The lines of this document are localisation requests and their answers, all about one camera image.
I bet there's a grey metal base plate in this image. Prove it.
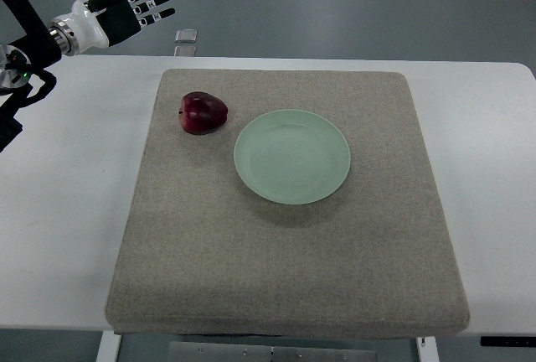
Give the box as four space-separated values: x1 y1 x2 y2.
167 342 378 362

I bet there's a beige fabric mat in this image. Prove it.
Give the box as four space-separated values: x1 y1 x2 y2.
103 69 471 337

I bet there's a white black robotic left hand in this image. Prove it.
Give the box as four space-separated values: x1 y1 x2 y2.
54 0 175 56

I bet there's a lower metal floor plate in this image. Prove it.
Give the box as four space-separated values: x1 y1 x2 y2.
173 45 197 57

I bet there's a red apple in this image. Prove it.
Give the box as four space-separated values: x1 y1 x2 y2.
178 91 229 135

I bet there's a white table leg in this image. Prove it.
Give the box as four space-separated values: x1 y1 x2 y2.
95 331 121 362
416 337 440 362

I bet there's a black table control panel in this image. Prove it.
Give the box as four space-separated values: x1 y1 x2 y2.
480 336 536 348

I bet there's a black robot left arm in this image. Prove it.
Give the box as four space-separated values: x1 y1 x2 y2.
1 0 77 149

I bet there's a white table leg left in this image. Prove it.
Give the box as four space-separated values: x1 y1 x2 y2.
95 331 121 362

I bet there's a white table leg right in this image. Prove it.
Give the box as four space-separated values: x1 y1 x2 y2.
416 337 440 362

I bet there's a pale green plate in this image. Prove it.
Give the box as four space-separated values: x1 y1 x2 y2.
234 109 351 205

